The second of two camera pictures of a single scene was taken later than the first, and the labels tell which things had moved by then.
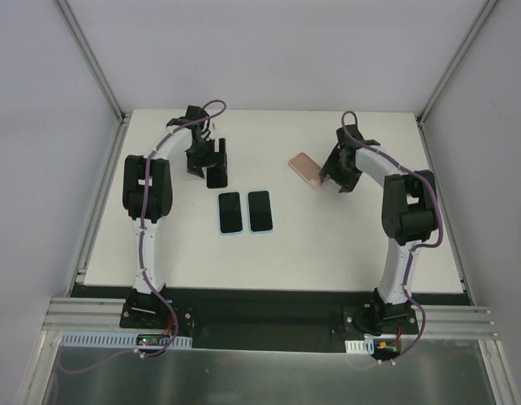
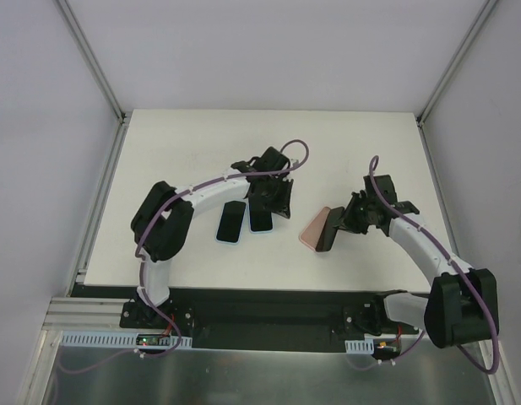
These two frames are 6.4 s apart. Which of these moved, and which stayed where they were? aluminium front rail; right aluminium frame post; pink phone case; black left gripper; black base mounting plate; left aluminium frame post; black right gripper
Moved: black left gripper; pink phone case; black right gripper
Stayed: aluminium front rail; right aluminium frame post; black base mounting plate; left aluminium frame post
